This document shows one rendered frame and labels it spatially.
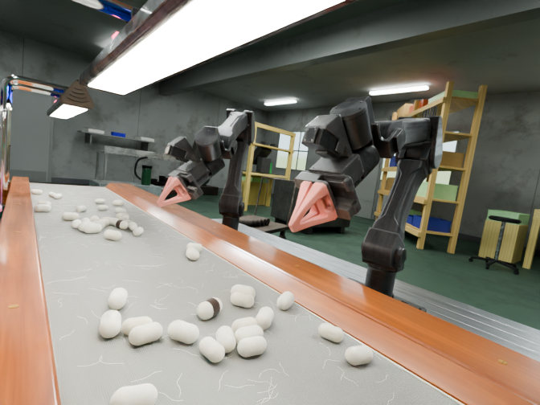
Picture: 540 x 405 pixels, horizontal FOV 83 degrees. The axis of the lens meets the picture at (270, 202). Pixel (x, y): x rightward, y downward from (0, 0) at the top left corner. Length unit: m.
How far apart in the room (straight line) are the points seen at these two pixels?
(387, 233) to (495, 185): 6.80
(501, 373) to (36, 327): 0.45
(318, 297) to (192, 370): 0.22
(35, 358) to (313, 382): 0.24
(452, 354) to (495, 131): 7.29
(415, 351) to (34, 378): 0.35
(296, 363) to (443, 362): 0.15
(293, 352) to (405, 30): 3.97
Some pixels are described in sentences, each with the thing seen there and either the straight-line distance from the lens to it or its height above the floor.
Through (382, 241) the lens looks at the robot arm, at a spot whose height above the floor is 0.81.
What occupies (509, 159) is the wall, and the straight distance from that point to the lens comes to 7.49.
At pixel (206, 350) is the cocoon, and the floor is 0.75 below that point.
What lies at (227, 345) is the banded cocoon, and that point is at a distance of 0.34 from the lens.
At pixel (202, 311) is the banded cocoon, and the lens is 0.40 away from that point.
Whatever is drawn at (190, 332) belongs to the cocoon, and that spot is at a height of 0.76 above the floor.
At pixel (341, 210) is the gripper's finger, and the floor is 0.89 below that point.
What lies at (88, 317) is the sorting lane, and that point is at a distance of 0.43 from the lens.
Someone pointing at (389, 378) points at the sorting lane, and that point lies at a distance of 0.38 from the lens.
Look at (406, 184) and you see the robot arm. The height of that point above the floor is 0.94.
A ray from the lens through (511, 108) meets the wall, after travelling 7.68.
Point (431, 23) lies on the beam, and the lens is 4.05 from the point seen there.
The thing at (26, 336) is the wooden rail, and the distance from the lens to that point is 0.36.
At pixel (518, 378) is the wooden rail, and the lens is 0.42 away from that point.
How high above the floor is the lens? 0.93
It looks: 6 degrees down
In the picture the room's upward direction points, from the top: 7 degrees clockwise
